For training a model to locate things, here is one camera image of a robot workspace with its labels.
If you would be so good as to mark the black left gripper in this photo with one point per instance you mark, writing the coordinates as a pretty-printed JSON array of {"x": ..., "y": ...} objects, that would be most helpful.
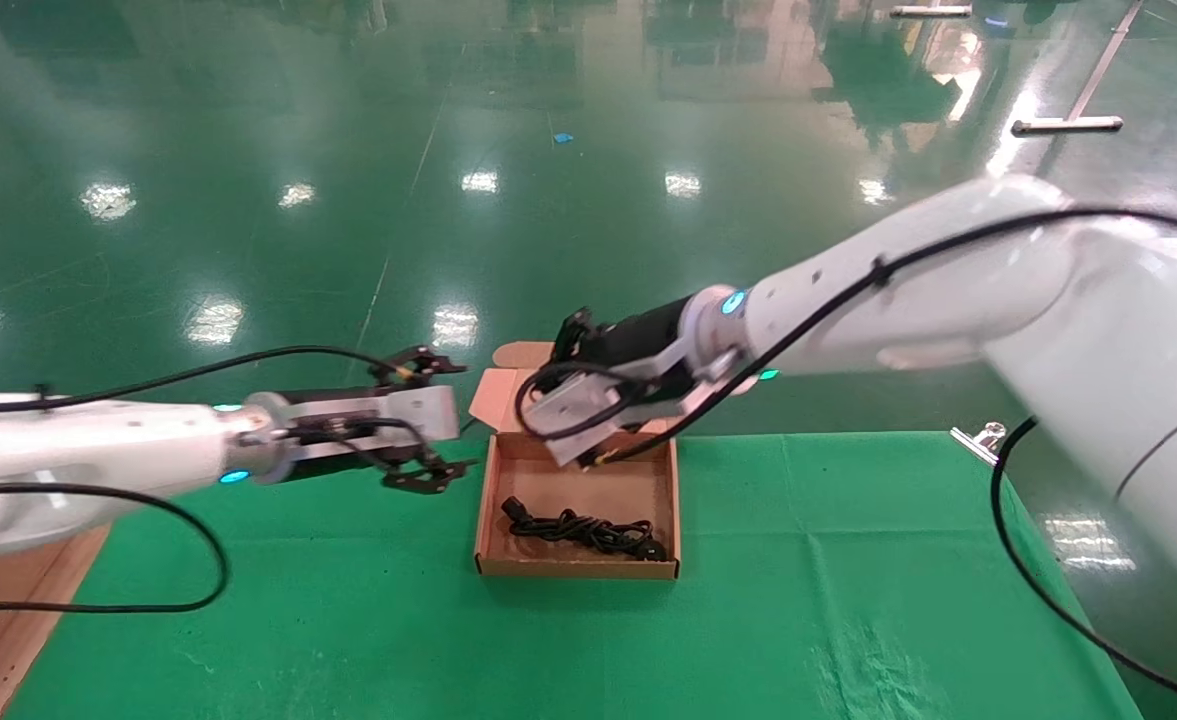
[{"x": 333, "y": 455}]

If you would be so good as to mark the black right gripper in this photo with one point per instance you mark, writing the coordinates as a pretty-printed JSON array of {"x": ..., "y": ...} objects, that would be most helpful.
[{"x": 638, "y": 335}]

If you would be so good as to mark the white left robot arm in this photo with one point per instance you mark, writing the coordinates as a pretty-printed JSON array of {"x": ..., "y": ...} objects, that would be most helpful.
[{"x": 98, "y": 440}]

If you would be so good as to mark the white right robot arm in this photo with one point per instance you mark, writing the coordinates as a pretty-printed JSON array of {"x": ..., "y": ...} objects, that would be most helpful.
[{"x": 948, "y": 305}]

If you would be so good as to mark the open brown cardboard box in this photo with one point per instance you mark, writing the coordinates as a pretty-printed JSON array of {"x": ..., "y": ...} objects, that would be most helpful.
[{"x": 548, "y": 485}]

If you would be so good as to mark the green table cloth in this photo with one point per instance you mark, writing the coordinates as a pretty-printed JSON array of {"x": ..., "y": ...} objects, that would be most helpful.
[{"x": 348, "y": 620}]

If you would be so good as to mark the silver binder clip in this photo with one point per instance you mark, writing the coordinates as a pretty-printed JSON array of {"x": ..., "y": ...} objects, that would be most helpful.
[{"x": 978, "y": 445}]

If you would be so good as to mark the white metal stand foot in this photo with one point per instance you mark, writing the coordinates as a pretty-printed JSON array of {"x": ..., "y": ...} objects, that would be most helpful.
[{"x": 930, "y": 11}]

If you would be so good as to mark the white metal stand with pole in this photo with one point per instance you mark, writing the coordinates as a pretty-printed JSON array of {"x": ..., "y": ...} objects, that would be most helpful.
[{"x": 1066, "y": 125}]

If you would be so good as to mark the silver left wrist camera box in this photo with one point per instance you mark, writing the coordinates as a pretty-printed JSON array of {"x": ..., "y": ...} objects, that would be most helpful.
[{"x": 418, "y": 410}]

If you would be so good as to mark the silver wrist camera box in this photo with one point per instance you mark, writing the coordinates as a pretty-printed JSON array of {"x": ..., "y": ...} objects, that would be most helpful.
[
  {"x": 418, "y": 410},
  {"x": 568, "y": 410}
]

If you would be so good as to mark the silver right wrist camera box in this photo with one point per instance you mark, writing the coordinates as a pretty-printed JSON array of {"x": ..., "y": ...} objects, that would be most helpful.
[{"x": 568, "y": 410}]

